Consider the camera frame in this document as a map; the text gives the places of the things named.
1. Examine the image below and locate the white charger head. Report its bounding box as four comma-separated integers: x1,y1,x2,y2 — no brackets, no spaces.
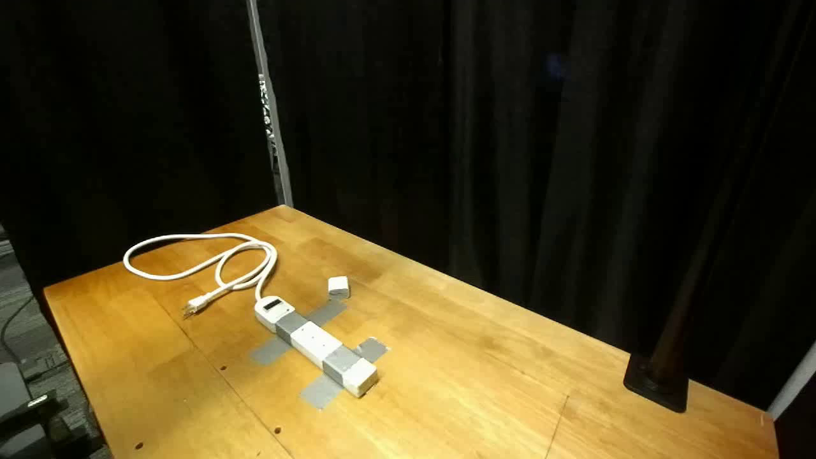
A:
327,275,353,299

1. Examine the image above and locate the silver vertical pole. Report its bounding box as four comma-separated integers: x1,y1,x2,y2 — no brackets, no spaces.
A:
244,0,294,207

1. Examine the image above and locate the black curtain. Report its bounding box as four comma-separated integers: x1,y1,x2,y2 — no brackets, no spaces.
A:
0,0,814,403

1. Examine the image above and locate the white power strip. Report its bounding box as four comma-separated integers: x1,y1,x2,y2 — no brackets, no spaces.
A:
256,296,381,397

